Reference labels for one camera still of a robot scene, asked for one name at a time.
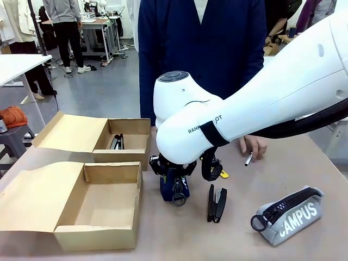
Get white table behind arm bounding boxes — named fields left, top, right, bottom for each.
left=263, top=55, right=278, bottom=69

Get person in white coat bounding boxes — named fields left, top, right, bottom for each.
left=126, top=0, right=141, bottom=53

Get person in navy coat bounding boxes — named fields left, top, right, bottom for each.
left=137, top=0, right=268, bottom=127

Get person's left hand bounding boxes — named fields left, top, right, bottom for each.
left=239, top=135, right=268, bottom=161

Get navy zipper pencil case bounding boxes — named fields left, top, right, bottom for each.
left=159, top=173, right=191, bottom=207

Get white side table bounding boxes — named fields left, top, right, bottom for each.
left=0, top=53, right=53, bottom=126

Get black stapler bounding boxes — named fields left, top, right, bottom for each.
left=207, top=184, right=228, bottom=223

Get person in gray hoodie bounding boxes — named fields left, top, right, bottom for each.
left=42, top=0, right=92, bottom=74

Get large cardboard box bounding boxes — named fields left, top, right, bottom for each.
left=0, top=161, right=144, bottom=252

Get gray stool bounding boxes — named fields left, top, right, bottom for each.
left=0, top=124, right=36, bottom=175

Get background workbench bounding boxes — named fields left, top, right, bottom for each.
left=41, top=15, right=122, bottom=67

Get black clip in box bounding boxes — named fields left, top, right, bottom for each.
left=109, top=133, right=126, bottom=151

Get black braided cable sleeve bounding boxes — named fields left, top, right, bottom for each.
left=200, top=97, right=348, bottom=182

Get person in dark top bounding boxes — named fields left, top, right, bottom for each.
left=265, top=0, right=303, bottom=44

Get person in purple top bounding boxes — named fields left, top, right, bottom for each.
left=295, top=0, right=338, bottom=34

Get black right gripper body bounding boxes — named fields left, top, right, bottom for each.
left=162, top=160, right=189, bottom=179

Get black tripod pole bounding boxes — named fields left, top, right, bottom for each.
left=27, top=0, right=59, bottom=112

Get background cardboard box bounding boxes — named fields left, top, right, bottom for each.
left=263, top=42, right=281, bottom=57

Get small cardboard box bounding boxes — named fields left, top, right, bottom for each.
left=32, top=111, right=152, bottom=172

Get person in cream jacket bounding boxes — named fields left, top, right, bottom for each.
left=0, top=0, right=58, bottom=100

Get orange cloth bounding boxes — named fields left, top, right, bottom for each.
left=0, top=105, right=29, bottom=129

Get gray Campus pencil case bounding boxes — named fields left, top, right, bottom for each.
left=250, top=185, right=325, bottom=247

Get black velcro strap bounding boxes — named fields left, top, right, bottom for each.
left=199, top=120, right=231, bottom=148

